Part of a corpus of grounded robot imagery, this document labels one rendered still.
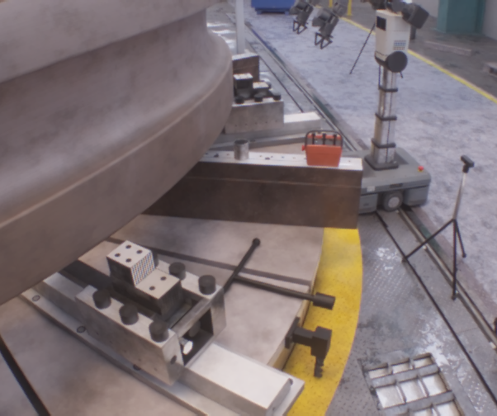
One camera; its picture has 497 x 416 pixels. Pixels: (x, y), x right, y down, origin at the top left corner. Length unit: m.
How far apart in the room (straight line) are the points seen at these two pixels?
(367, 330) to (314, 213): 0.70
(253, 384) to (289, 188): 1.20
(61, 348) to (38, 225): 0.78
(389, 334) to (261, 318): 0.75
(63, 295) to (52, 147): 0.79
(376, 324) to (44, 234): 1.72
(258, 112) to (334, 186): 1.10
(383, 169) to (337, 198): 0.93
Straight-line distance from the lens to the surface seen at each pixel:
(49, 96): 1.57
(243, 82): 3.37
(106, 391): 1.90
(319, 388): 2.20
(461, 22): 11.16
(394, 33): 3.02
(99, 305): 1.66
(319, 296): 2.10
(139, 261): 1.58
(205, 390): 1.71
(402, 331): 2.50
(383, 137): 3.29
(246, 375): 1.67
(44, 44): 1.38
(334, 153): 2.37
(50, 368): 2.05
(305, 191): 2.47
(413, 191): 3.38
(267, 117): 3.37
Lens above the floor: 1.80
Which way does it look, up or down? 32 degrees down
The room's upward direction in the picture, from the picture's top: 3 degrees counter-clockwise
